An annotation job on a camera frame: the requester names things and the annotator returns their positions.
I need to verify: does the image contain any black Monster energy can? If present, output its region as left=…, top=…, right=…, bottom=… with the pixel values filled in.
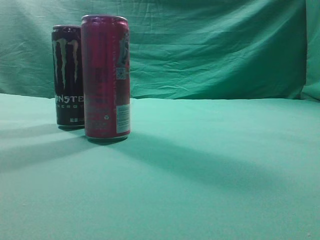
left=51, top=25, right=85, bottom=129

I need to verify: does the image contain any green table cloth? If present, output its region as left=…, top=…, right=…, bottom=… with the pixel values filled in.
left=0, top=94, right=320, bottom=240

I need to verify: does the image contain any pink energy drink can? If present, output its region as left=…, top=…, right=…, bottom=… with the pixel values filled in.
left=81, top=15, right=131, bottom=141

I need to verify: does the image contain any green backdrop cloth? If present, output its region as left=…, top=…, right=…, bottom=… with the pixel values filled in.
left=0, top=0, right=308, bottom=99

